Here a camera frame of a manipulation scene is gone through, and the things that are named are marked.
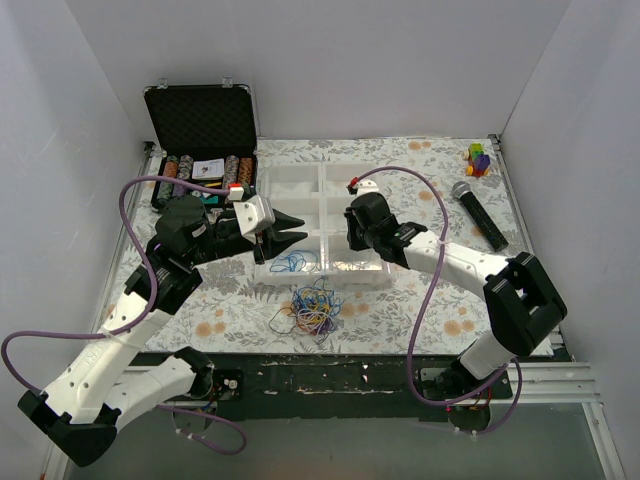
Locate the colourful toy block stack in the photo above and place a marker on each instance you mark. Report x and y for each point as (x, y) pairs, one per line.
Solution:
(478, 162)

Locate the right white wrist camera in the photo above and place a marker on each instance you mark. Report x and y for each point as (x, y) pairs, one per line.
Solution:
(361, 186)

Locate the black poker chip case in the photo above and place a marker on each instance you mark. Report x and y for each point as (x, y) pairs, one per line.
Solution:
(204, 122)

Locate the white compartment tray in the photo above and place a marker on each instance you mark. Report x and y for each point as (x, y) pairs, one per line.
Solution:
(317, 193)

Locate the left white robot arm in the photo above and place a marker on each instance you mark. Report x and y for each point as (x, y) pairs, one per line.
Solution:
(83, 410)

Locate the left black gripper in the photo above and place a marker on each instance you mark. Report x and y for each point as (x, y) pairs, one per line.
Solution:
(265, 240)

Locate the black handheld microphone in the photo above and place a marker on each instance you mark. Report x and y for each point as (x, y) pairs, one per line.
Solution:
(462, 192)

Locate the purple poker chip stack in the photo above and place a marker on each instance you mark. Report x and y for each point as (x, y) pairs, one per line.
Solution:
(185, 167)

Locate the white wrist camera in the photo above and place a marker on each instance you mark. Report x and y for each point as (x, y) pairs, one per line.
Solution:
(361, 186)
(254, 216)

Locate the orange poker chip stack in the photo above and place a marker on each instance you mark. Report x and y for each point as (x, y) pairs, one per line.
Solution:
(170, 170)

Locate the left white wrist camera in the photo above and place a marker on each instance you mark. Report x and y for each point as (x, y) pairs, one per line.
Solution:
(254, 216)

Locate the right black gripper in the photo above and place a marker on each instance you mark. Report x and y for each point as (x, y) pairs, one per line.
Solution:
(351, 232)

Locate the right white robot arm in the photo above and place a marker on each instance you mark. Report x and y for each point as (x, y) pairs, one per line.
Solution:
(523, 305)

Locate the white playing card deck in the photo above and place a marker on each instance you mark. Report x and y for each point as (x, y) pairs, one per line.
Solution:
(212, 169)

